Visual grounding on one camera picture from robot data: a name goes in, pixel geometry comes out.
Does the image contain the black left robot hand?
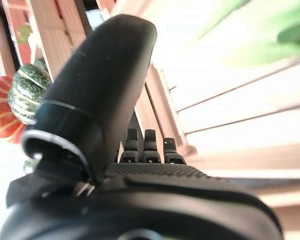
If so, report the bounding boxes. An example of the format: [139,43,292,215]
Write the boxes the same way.
[0,13,284,240]

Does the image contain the orange ribbed pumpkin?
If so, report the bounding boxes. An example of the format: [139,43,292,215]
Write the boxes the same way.
[0,75,27,144]

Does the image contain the green striped pumpkin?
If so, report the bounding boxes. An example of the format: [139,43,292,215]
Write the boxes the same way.
[7,57,52,126]

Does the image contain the green leafy vegetable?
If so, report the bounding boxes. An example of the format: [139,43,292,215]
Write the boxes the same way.
[187,0,300,68]

